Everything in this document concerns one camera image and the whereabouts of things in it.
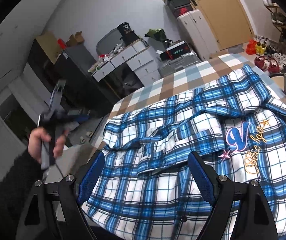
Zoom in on blue white plaid shirt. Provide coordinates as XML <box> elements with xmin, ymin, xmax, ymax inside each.
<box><xmin>82</xmin><ymin>65</ymin><xmax>286</xmax><ymax>239</ymax></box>

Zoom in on black sleeved left forearm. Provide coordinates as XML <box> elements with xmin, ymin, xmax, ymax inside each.
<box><xmin>0</xmin><ymin>151</ymin><xmax>42</xmax><ymax>239</ymax></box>

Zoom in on person left hand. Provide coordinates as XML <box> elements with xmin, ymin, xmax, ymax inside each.
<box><xmin>27</xmin><ymin>127</ymin><xmax>69</xmax><ymax>163</ymax></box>

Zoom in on beige slippers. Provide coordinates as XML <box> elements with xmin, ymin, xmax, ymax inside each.
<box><xmin>80</xmin><ymin>131</ymin><xmax>93</xmax><ymax>144</ymax></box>

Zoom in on black refrigerator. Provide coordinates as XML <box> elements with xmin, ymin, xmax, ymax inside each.
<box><xmin>54</xmin><ymin>45</ymin><xmax>118</xmax><ymax>114</ymax></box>

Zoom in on black bag under desk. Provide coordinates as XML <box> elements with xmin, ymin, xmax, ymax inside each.
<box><xmin>123</xmin><ymin>75</ymin><xmax>143</xmax><ymax>95</ymax></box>

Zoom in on open cardboard box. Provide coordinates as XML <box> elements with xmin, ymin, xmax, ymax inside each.
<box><xmin>67</xmin><ymin>31</ymin><xmax>85</xmax><ymax>47</ymax></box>

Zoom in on grey mirror headboard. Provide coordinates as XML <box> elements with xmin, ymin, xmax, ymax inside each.
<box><xmin>96</xmin><ymin>28</ymin><xmax>122</xmax><ymax>56</ymax></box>

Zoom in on white drawer desk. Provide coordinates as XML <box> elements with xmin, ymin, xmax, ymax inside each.
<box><xmin>92</xmin><ymin>39</ymin><xmax>161</xmax><ymax>86</ymax></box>

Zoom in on black gift bag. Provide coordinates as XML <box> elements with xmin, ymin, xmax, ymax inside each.
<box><xmin>117</xmin><ymin>22</ymin><xmax>140</xmax><ymax>46</ymax></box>

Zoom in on silver flat suitcase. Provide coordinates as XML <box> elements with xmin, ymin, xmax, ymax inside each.
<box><xmin>158</xmin><ymin>51</ymin><xmax>201</xmax><ymax>77</ymax></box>

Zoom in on dark flower bouquet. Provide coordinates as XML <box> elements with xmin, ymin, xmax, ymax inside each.
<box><xmin>145</xmin><ymin>28</ymin><xmax>171</xmax><ymax>48</ymax></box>

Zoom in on black box on suitcase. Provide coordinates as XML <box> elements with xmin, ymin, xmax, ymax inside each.
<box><xmin>160</xmin><ymin>41</ymin><xmax>191</xmax><ymax>61</ymax></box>

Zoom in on checkered brown blue bedsheet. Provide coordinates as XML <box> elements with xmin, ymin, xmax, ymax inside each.
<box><xmin>92</xmin><ymin>52</ymin><xmax>284</xmax><ymax>151</ymax></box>

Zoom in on white upright suitcase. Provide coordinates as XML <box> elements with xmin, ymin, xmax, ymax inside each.
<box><xmin>177</xmin><ymin>9</ymin><xmax>219</xmax><ymax>61</ymax></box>

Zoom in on black red shoebox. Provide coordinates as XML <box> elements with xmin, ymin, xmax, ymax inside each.
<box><xmin>167</xmin><ymin>0</ymin><xmax>193</xmax><ymax>17</ymax></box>

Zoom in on orange plastic bag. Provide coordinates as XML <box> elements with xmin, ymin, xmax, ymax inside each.
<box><xmin>246</xmin><ymin>39</ymin><xmax>257</xmax><ymax>55</ymax></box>

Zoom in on shoe rack with shoes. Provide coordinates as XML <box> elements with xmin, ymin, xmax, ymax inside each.
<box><xmin>262</xmin><ymin>0</ymin><xmax>286</xmax><ymax>37</ymax></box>

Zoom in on wooden door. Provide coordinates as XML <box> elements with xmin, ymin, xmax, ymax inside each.
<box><xmin>190</xmin><ymin>0</ymin><xmax>253</xmax><ymax>49</ymax></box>

